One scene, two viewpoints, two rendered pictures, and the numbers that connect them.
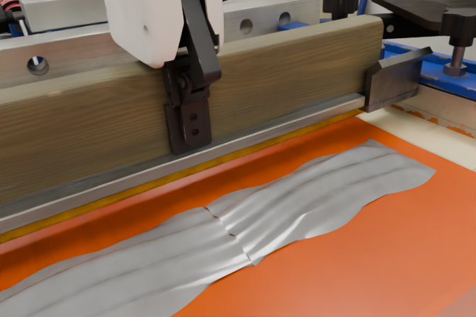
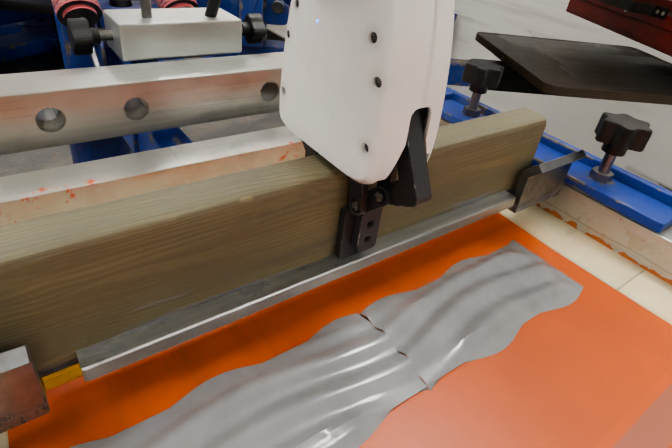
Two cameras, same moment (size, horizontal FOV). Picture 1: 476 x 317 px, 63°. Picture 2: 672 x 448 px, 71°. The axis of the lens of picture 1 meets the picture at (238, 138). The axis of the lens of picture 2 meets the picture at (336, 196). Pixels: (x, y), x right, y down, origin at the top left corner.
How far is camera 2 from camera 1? 11 cm
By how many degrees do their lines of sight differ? 10
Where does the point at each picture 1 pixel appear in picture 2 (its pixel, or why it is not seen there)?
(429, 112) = (569, 214)
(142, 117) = (317, 221)
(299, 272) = (476, 400)
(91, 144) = (266, 249)
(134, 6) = (354, 119)
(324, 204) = (487, 322)
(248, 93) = not seen: hidden behind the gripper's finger
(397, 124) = (537, 224)
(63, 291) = (239, 414)
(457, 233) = (612, 362)
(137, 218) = (290, 324)
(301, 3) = not seen: hidden behind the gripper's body
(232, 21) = not seen: hidden behind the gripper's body
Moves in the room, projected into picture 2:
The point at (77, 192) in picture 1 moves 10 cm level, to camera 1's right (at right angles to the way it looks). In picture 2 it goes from (247, 301) to (414, 302)
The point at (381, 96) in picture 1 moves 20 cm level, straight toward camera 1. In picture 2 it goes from (530, 197) to (553, 377)
